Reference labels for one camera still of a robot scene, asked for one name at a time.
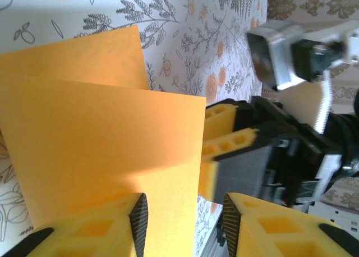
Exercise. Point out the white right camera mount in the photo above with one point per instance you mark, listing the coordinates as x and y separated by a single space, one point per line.
303 105

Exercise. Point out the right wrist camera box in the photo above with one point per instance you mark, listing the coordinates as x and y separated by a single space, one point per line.
280 57

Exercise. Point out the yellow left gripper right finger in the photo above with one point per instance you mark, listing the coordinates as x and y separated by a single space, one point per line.
280 229

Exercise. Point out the floral printed table cover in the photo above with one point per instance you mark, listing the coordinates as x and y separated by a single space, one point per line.
196 43

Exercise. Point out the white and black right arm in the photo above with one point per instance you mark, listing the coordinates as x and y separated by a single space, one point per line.
347 133

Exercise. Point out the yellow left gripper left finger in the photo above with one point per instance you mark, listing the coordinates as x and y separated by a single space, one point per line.
92 231

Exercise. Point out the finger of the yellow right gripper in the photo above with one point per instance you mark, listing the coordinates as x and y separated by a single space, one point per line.
221 119
216 149

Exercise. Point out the orange cloth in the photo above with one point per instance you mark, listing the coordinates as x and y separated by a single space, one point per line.
106 133

